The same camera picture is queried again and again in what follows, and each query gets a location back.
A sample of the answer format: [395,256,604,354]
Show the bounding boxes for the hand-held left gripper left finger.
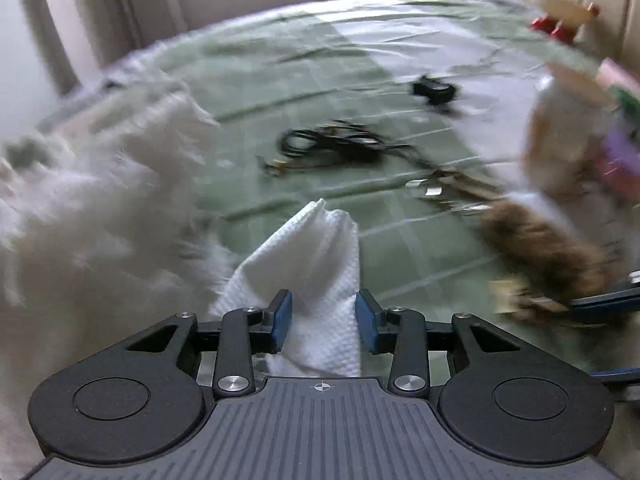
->
[125,289,293,402]

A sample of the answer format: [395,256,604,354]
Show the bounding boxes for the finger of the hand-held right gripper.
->
[570,271,640,323]
[589,367,640,387]

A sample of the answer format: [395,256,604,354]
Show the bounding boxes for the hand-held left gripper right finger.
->
[354,289,521,402]

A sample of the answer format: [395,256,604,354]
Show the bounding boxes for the white paper towel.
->
[207,198,362,378]

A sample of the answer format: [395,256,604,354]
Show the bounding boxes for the brown plush toy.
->
[477,199,623,322]

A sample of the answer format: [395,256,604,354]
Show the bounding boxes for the bunch of metal keys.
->
[406,167,506,217]

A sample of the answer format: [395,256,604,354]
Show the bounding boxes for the floral jar with beige lid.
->
[520,61,618,203]

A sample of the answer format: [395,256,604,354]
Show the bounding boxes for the white fluffy plush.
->
[0,80,236,480]

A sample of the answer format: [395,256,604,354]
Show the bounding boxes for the pink cardboard box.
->
[595,57,640,92]

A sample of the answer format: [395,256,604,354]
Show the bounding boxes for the small black charger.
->
[412,75,458,107]

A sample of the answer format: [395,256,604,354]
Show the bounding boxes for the beige toy with red feet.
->
[526,0,601,45]

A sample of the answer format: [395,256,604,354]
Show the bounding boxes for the beige curtain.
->
[15,0,203,93]

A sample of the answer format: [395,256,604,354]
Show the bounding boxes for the coiled black cable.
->
[257,120,431,177]

